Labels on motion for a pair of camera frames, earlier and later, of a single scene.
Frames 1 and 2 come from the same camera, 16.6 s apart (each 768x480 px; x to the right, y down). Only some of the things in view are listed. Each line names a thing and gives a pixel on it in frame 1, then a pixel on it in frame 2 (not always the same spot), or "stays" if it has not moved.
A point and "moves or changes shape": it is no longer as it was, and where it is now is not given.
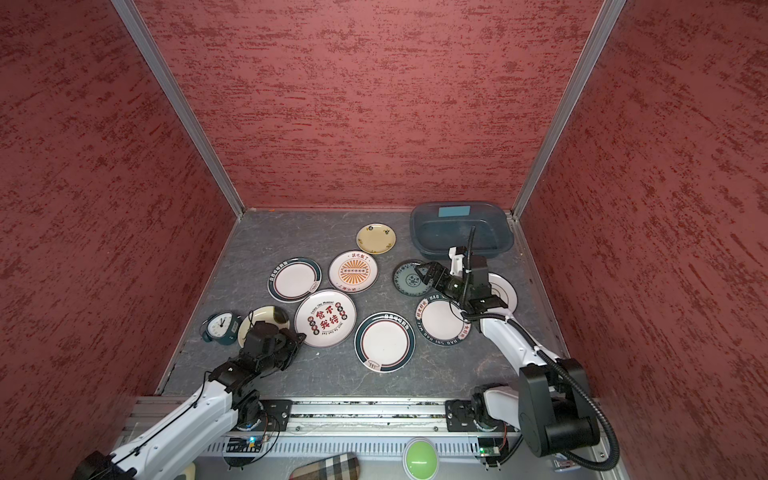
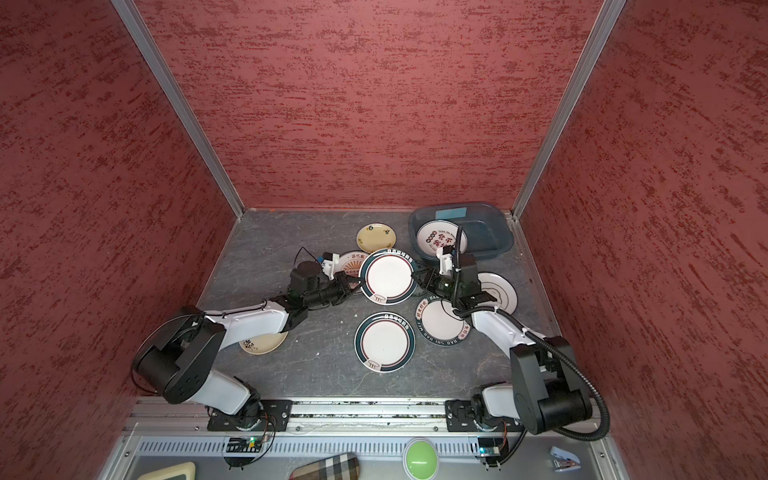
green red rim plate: [385, 342] stays
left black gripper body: [286, 349] → [328, 291]
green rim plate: [294, 279] moves or changes shape
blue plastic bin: [436, 227] stays
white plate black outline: [503, 289] stays
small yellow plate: [376, 238] stays
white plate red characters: [326, 317] → [435, 234]
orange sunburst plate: [353, 271] stays
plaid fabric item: [340, 467] stays
